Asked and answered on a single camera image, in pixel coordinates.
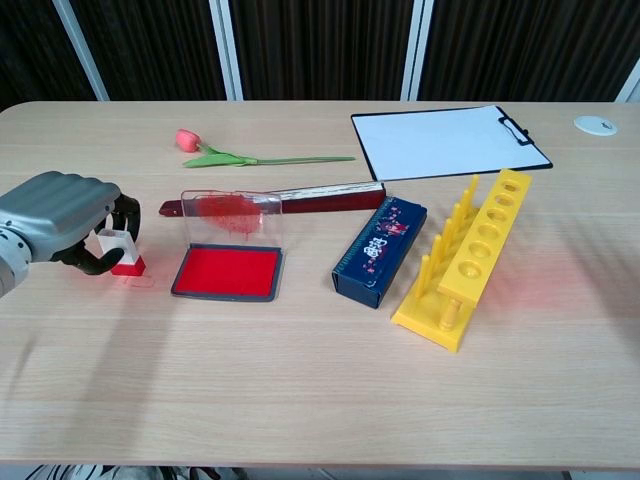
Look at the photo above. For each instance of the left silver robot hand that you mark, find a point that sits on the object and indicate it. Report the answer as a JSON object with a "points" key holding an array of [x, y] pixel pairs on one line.
{"points": [[60, 215]]}

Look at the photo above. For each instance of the white and red stamp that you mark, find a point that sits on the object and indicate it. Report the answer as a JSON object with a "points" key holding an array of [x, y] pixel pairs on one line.
{"points": [[125, 250]]}

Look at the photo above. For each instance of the pink artificial tulip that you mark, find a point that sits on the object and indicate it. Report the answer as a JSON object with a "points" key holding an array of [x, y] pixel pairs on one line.
{"points": [[220, 156]]}

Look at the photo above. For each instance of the red ink pad case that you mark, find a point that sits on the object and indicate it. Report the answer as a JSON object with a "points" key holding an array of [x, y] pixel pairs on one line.
{"points": [[227, 270]]}

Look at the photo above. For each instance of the dark blue printed box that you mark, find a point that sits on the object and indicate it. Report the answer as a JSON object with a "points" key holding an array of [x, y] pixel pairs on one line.
{"points": [[380, 250]]}

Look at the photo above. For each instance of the black clipboard with white paper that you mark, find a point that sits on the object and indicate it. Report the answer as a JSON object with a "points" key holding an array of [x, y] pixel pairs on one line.
{"points": [[445, 142]]}

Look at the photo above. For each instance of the yellow test tube rack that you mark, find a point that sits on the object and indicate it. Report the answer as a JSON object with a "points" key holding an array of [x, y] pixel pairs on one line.
{"points": [[467, 265]]}

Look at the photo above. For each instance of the white round table grommet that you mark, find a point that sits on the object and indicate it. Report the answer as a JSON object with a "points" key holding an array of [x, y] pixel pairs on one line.
{"points": [[595, 124]]}

